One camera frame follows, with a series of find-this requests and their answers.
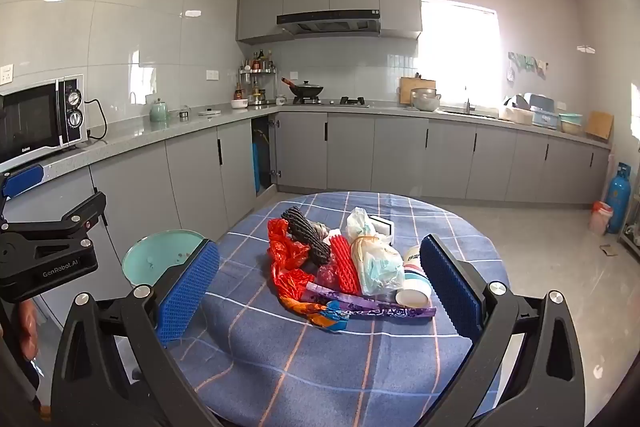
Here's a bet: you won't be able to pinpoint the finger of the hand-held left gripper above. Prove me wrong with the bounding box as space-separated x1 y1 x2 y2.
0 192 108 236
0 164 46 224

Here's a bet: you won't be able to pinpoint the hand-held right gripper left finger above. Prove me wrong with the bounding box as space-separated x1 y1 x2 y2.
50 239 226 427

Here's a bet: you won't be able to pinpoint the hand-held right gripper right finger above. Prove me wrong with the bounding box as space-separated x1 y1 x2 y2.
420 234 586 427

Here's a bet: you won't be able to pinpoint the white paper cup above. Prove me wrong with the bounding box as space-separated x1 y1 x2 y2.
395 244 433 308

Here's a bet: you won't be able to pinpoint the teal enamel basin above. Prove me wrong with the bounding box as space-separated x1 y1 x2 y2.
121 229 211 303

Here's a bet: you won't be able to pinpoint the purple wrapper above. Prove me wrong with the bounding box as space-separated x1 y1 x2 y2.
305 282 437 322

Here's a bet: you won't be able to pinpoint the clear plastic bag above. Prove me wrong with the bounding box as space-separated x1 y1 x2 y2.
350 237 406 298

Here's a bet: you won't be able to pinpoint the white sponge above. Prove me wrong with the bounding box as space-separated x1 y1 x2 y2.
369 215 394 244

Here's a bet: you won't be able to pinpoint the red plastic bag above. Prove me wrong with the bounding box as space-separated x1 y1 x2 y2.
266 218 321 308

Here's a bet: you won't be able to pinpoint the red ridged plastic piece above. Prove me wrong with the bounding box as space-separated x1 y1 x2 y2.
327 234 362 295

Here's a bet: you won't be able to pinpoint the white plastic bag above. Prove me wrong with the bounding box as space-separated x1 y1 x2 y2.
346 206 377 243

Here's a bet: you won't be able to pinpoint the pink plastic bag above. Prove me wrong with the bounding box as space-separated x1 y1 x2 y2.
315 263 341 292

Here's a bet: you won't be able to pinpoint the orange and blue wrapper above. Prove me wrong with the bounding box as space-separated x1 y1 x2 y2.
280 297 351 333

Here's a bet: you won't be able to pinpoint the person's left hand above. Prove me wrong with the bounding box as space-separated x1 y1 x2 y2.
19 301 42 364

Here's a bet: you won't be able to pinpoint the black and silver microwave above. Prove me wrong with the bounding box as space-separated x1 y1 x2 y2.
0 74 88 168

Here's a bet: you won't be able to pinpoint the grey speckled countertop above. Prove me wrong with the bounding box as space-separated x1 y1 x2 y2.
0 99 613 180

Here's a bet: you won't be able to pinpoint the blue plaid tablecloth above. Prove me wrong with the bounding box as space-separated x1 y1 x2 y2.
167 191 511 427

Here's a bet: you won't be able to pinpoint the green ceramic teapot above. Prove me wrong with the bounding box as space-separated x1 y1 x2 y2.
150 98 172 124

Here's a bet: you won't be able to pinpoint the blue item inside cabinet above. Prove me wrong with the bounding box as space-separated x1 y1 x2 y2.
252 142 263 195

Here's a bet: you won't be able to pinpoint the grey lower cabinets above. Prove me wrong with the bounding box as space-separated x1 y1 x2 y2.
0 109 613 323

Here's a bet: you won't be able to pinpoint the pink floor bin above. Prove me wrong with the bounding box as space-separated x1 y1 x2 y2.
587 200 615 236

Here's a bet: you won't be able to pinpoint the white plastic basin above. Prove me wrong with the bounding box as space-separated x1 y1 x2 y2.
500 104 535 126

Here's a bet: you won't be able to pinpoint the blue gas cylinder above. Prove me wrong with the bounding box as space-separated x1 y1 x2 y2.
605 161 632 235

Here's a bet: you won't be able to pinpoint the metal pot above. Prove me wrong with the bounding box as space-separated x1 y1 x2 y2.
410 88 443 112

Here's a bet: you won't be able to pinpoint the blue dish box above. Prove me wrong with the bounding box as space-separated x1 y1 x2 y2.
530 93 560 130

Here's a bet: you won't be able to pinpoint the green plastic basin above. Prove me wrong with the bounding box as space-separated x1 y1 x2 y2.
557 112 585 136

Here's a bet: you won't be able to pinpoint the wooden cutting board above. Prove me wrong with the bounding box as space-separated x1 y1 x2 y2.
398 76 437 105

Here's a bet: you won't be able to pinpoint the small wooden board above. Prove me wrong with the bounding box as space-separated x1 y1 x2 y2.
585 110 615 141

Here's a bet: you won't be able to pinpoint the metal spice rack with bottles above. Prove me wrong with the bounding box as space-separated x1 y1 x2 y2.
237 49 278 105

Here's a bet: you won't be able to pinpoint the black wok with lid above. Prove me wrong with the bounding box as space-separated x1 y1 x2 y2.
281 77 325 100

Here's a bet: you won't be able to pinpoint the bright window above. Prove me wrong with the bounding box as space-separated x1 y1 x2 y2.
419 0 501 105

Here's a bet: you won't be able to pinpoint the black range hood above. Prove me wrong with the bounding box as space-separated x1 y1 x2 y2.
276 8 382 36

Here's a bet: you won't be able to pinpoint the black microwave power cable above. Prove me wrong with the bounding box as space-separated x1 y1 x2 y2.
84 98 108 142

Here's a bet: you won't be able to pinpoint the hanging wall items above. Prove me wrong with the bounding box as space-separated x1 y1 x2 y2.
507 51 549 82

